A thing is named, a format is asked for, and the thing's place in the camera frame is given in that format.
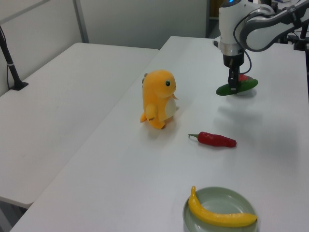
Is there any yellow banana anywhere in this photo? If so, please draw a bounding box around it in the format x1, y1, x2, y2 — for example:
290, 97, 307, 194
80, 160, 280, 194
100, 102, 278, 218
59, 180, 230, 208
188, 186, 258, 228

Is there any black stand with bracket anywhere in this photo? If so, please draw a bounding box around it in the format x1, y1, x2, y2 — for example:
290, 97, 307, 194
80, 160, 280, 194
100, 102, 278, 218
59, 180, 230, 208
293, 23, 309, 51

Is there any orange plush dinosaur toy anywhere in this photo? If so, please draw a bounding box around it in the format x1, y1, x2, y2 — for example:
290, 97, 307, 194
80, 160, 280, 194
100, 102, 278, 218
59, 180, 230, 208
140, 69, 180, 130

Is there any dark green cucumber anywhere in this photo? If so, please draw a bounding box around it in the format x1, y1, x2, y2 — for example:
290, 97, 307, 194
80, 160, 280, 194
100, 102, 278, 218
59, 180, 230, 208
215, 78, 259, 97

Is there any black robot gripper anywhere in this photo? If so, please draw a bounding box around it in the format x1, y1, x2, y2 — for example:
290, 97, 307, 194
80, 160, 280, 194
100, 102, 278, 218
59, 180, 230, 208
222, 54, 244, 94

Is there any red chili pepper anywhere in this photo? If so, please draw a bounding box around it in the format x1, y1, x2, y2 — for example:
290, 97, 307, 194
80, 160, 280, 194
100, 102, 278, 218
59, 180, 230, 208
188, 131, 238, 148

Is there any black camera stand pole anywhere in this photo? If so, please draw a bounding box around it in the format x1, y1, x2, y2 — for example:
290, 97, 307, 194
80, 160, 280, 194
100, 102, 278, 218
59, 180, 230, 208
0, 24, 29, 91

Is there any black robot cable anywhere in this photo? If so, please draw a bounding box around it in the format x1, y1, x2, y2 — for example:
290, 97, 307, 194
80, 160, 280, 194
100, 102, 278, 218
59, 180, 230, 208
233, 8, 252, 74

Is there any pale green round plate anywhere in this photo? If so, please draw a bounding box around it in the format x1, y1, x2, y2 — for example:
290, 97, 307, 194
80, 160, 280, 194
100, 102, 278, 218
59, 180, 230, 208
182, 186, 259, 232

